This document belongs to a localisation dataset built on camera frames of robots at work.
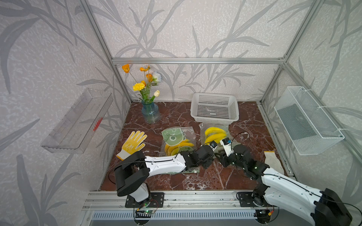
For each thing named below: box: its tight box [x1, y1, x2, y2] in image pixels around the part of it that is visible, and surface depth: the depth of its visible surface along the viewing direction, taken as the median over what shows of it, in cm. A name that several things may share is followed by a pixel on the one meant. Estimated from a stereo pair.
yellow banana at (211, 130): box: [204, 127, 227, 138], surface depth 98 cm
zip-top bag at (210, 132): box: [198, 122, 233, 149], surface depth 98 cm
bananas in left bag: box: [164, 138, 195, 157], surface depth 92 cm
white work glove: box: [263, 150, 285, 175], surface depth 89 cm
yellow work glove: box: [115, 130, 148, 161], surface depth 98 cm
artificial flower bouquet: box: [121, 64, 162, 104], surface depth 96 cm
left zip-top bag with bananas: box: [159, 126, 197, 157], surface depth 95 cm
